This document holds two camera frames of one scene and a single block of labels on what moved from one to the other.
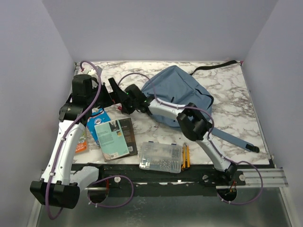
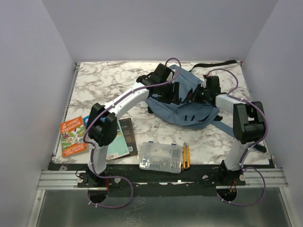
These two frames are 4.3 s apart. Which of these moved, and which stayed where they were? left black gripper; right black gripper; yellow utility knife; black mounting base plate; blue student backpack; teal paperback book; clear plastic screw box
Moved: right black gripper; blue student backpack; left black gripper
Stayed: black mounting base plate; yellow utility knife; teal paperback book; clear plastic screw box
